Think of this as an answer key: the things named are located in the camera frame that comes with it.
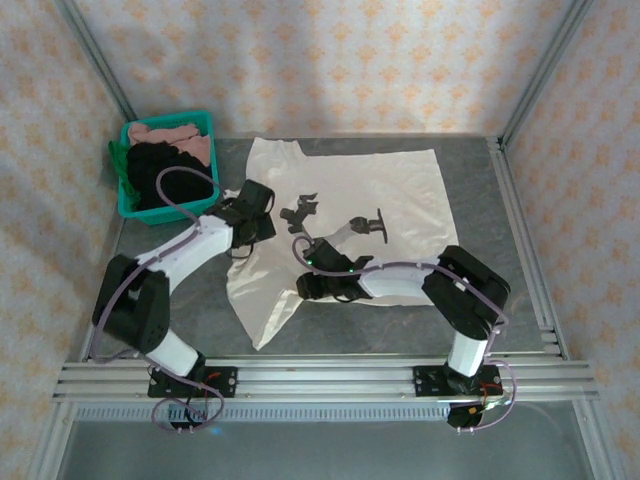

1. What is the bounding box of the grey slotted cable duct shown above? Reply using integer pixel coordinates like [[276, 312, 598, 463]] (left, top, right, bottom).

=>
[[72, 403, 576, 424]]

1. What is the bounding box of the white t-shirt with black print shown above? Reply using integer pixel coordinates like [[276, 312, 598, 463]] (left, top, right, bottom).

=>
[[225, 135, 457, 351]]

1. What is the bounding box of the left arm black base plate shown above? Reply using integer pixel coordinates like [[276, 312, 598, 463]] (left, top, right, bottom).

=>
[[147, 366, 239, 400]]

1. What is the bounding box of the black cable mount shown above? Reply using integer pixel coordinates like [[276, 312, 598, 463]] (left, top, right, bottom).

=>
[[447, 402, 489, 432], [169, 404, 209, 432]]

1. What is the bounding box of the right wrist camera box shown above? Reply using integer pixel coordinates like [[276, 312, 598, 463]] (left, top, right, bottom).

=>
[[310, 238, 346, 264]]

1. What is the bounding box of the pink t-shirt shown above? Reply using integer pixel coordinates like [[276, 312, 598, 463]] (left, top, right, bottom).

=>
[[127, 122, 211, 166]]

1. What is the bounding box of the aluminium frame post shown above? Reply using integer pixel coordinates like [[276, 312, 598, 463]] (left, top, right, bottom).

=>
[[572, 399, 614, 480], [498, 0, 596, 151], [27, 402, 76, 480], [52, 0, 137, 120]]

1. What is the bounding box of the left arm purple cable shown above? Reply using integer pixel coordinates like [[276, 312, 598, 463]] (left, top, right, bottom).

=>
[[89, 167, 225, 435]]

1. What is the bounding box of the aluminium mounting rail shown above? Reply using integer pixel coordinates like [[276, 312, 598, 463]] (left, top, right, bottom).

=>
[[52, 357, 600, 404]]

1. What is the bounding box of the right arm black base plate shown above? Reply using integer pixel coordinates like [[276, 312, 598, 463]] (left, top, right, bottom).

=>
[[410, 364, 504, 400]]

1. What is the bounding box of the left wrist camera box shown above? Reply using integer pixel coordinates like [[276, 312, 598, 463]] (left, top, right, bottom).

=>
[[238, 179, 276, 215]]

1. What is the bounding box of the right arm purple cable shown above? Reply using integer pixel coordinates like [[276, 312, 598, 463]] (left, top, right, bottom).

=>
[[291, 237, 519, 434]]

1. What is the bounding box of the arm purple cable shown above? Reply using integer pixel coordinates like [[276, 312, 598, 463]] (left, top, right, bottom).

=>
[[89, 167, 225, 435], [291, 237, 519, 434]]

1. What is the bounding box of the teal plastic basket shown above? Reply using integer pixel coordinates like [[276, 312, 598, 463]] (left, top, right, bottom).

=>
[[117, 109, 223, 227]]

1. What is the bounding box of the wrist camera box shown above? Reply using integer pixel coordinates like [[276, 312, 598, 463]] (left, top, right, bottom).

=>
[[310, 238, 346, 264], [238, 179, 276, 215]]

